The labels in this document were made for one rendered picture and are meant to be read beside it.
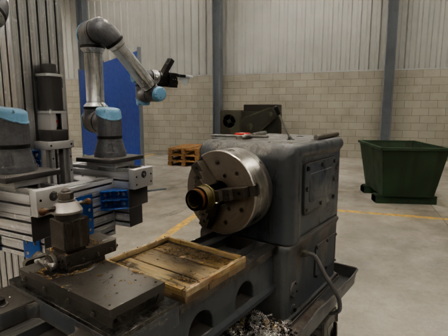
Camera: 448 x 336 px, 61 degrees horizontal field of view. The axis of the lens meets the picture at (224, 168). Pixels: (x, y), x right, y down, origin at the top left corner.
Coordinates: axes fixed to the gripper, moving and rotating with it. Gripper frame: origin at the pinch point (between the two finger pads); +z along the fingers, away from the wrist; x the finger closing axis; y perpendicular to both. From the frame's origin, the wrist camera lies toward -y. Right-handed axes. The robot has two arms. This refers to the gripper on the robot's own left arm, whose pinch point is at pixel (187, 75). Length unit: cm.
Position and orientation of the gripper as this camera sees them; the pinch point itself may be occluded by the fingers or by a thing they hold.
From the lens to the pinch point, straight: 230.7
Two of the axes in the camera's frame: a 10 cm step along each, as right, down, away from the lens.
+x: 6.7, 2.5, -7.0
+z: 7.4, -1.0, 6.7
